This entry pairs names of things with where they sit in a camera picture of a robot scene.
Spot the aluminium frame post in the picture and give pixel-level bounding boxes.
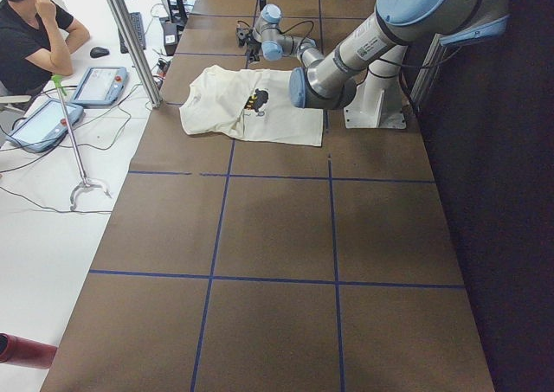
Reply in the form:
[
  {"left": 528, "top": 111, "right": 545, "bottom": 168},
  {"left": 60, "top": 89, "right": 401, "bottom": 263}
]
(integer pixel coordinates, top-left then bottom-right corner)
[{"left": 107, "top": 0, "right": 163, "bottom": 108}]

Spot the near blue teach pendant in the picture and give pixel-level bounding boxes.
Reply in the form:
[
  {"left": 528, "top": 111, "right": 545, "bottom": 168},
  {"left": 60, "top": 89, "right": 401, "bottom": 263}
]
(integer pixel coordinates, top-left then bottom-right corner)
[{"left": 6, "top": 99, "right": 68, "bottom": 153}]

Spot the seated person in black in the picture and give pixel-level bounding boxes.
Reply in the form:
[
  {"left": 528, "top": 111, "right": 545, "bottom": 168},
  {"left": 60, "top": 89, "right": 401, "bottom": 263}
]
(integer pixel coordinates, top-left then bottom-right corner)
[{"left": 1, "top": 0, "right": 90, "bottom": 95}]

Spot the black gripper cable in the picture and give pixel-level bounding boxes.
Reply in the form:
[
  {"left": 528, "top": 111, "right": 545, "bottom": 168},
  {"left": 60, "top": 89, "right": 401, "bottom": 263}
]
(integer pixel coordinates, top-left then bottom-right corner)
[{"left": 280, "top": 18, "right": 315, "bottom": 36}]

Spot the black computer mouse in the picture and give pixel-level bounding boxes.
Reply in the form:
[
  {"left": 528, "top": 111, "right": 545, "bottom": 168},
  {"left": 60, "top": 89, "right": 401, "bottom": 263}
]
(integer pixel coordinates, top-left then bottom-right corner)
[{"left": 89, "top": 47, "right": 110, "bottom": 59}]

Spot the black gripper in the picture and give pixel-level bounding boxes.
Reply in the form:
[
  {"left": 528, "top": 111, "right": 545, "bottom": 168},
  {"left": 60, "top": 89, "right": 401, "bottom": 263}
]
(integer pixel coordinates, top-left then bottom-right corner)
[{"left": 235, "top": 27, "right": 261, "bottom": 61}]

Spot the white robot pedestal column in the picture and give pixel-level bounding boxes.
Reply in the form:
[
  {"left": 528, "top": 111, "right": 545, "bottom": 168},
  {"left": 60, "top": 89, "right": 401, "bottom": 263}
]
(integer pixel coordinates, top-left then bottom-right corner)
[{"left": 344, "top": 46, "right": 407, "bottom": 130}]

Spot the cream long-sleeve cat shirt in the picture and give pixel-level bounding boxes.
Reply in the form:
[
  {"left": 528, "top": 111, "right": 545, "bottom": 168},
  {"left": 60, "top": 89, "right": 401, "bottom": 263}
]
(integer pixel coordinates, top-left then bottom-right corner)
[{"left": 179, "top": 65, "right": 323, "bottom": 147}]

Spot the dark box with white label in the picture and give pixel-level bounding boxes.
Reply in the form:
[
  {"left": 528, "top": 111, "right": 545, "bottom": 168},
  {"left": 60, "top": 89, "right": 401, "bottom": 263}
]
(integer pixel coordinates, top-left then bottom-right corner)
[{"left": 161, "top": 21, "right": 179, "bottom": 56}]

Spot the red cylinder bottle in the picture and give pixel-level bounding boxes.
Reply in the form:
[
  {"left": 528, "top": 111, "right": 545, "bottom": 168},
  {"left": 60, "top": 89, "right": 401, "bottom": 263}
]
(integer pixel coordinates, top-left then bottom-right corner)
[{"left": 1, "top": 333, "right": 58, "bottom": 370}]

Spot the far blue teach pendant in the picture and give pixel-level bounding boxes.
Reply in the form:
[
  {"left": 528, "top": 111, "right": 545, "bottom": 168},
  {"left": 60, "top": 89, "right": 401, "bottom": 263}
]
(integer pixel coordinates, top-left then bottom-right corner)
[{"left": 69, "top": 67, "right": 128, "bottom": 108}]

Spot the black keyboard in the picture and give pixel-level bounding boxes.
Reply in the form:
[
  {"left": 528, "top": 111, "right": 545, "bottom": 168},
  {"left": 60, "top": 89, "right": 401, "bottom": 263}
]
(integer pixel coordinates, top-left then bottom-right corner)
[{"left": 118, "top": 12, "right": 146, "bottom": 54}]

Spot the metal reacher grabber stick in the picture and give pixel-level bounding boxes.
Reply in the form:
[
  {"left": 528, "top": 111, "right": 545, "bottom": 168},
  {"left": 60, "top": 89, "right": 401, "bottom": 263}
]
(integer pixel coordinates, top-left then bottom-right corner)
[{"left": 51, "top": 74, "right": 111, "bottom": 212}]

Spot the blue teach pendant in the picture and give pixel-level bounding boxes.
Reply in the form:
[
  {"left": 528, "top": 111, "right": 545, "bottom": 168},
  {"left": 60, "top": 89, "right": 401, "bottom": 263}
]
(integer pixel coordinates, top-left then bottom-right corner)
[
  {"left": 6, "top": 99, "right": 68, "bottom": 153},
  {"left": 69, "top": 67, "right": 128, "bottom": 108}
]

